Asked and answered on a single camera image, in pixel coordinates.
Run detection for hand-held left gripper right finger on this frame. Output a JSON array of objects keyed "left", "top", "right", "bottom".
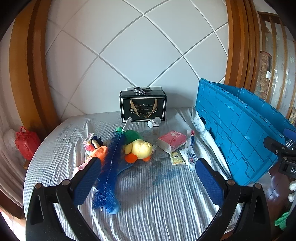
[{"left": 195, "top": 158, "right": 271, "bottom": 241}]

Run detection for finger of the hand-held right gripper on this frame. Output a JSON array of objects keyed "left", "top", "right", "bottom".
[
  {"left": 283, "top": 128, "right": 296, "bottom": 141},
  {"left": 264, "top": 136, "right": 296, "bottom": 155}
]

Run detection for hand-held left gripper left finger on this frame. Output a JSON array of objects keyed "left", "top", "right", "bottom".
[{"left": 25, "top": 157, "right": 102, "bottom": 241}]

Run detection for white sachet blue red print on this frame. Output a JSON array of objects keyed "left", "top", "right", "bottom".
[{"left": 179, "top": 146, "right": 197, "bottom": 172}]

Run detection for pink pig plush red dress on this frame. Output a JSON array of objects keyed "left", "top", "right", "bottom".
[{"left": 73, "top": 146, "right": 109, "bottom": 176}]

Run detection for blue bottle brush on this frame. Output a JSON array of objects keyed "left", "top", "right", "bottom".
[{"left": 92, "top": 117, "right": 133, "bottom": 210}]

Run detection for yellow sachet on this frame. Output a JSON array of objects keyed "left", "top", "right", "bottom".
[{"left": 170, "top": 152, "right": 185, "bottom": 165}]

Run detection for small black-haired doll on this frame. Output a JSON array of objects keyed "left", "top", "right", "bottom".
[{"left": 91, "top": 137, "right": 103, "bottom": 149}]

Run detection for blue plastic crate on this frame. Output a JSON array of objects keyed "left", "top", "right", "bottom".
[{"left": 195, "top": 78, "right": 296, "bottom": 186}]

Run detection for pink tissue pack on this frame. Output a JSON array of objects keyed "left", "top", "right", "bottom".
[{"left": 157, "top": 130, "right": 187, "bottom": 153}]

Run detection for yellow duck plush green hat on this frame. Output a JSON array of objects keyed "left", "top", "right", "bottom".
[{"left": 116, "top": 130, "right": 153, "bottom": 164}]

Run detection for desktop with striped white cloth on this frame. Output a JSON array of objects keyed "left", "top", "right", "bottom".
[{"left": 23, "top": 107, "right": 243, "bottom": 241}]

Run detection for person's right hand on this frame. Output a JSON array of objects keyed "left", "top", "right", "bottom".
[{"left": 288, "top": 179, "right": 296, "bottom": 202}]

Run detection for small pastel carton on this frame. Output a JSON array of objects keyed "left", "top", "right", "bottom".
[{"left": 83, "top": 133, "right": 95, "bottom": 155}]

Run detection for blue plastic tool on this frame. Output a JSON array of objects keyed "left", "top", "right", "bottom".
[{"left": 105, "top": 161, "right": 138, "bottom": 215}]

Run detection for white toothpaste box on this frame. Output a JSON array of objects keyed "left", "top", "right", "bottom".
[{"left": 185, "top": 130, "right": 195, "bottom": 149}]

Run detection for green cloth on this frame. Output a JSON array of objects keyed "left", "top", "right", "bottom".
[{"left": 275, "top": 211, "right": 290, "bottom": 230}]

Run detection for printed white plastic sheet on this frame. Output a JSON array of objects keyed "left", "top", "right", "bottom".
[{"left": 193, "top": 111, "right": 210, "bottom": 141}]

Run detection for red handbag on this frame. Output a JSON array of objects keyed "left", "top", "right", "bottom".
[{"left": 15, "top": 126, "right": 41, "bottom": 161}]

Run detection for wooden lattice glass partition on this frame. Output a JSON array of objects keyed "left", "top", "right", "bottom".
[{"left": 254, "top": 10, "right": 296, "bottom": 121}]

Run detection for pale curtain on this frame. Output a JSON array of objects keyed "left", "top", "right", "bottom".
[{"left": 0, "top": 109, "right": 28, "bottom": 202}]

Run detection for white plastic bag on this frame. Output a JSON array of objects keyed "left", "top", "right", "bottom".
[{"left": 3, "top": 128, "right": 19, "bottom": 153}]

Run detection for metal clip on box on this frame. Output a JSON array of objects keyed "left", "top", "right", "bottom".
[{"left": 133, "top": 87, "right": 152, "bottom": 95}]

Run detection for floral wall hanging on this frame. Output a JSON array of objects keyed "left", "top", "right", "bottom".
[{"left": 254, "top": 51, "right": 273, "bottom": 100}]

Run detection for black gift box gold handle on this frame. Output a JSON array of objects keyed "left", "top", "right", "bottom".
[{"left": 119, "top": 90, "right": 166, "bottom": 123}]

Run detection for wooden frame post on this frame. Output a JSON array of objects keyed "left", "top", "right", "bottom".
[
  {"left": 9, "top": 0, "right": 58, "bottom": 132},
  {"left": 223, "top": 0, "right": 262, "bottom": 93}
]

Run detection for white wall socket strip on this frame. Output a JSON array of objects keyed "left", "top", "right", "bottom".
[{"left": 126, "top": 86, "right": 162, "bottom": 91}]

